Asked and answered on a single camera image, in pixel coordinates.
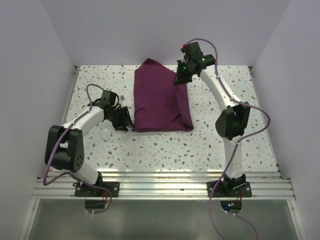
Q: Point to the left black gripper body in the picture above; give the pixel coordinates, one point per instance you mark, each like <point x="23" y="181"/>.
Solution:
<point x="118" y="117"/>

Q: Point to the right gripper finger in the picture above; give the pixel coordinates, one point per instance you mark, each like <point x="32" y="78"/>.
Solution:
<point x="187" y="79"/>
<point x="180" y="73"/>

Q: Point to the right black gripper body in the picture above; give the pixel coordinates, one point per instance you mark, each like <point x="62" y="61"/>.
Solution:
<point x="187" y="71"/>

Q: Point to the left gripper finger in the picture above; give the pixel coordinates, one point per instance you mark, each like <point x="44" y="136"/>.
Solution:
<point x="127" y="118"/>
<point x="122" y="128"/>

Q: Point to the purple cloth mat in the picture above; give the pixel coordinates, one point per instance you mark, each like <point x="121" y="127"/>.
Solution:
<point x="159" y="105"/>

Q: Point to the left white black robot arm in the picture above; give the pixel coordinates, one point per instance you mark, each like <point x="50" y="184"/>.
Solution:
<point x="65" y="143"/>

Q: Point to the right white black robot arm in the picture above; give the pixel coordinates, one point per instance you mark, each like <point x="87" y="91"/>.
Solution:
<point x="231" y="123"/>

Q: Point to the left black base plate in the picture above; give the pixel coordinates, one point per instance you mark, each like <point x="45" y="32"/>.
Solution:
<point x="107" y="189"/>

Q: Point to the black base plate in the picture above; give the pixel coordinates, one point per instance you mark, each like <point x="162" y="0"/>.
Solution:
<point x="222" y="191"/>
<point x="107" y="189"/>

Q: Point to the aluminium rail frame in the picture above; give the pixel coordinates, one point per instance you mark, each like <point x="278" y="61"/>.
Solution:
<point x="172" y="166"/>

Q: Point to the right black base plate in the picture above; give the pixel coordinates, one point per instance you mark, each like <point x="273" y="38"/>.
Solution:
<point x="222" y="191"/>

